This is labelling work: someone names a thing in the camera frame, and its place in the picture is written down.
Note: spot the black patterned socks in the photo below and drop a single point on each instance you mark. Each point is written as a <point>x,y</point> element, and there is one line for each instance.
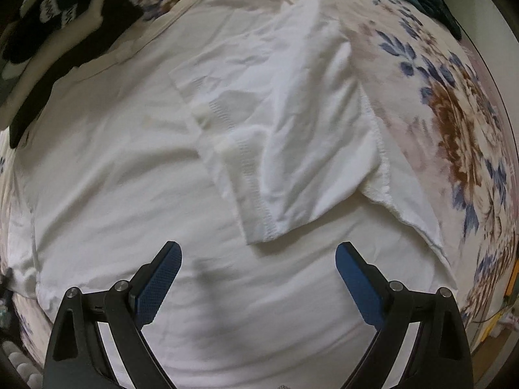
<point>58,18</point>

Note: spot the floral fleece bed blanket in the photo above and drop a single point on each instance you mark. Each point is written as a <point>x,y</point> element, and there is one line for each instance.
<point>422,85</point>

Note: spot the cream folded garment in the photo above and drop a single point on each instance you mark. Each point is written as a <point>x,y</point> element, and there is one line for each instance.
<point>57,45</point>

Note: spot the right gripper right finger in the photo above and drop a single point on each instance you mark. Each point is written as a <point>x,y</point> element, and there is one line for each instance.
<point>440,357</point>

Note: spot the white t-shirt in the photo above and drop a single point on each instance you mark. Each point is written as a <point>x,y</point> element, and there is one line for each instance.
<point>240,130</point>

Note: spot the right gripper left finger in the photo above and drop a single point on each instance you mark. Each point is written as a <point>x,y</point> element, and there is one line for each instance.
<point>76,354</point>

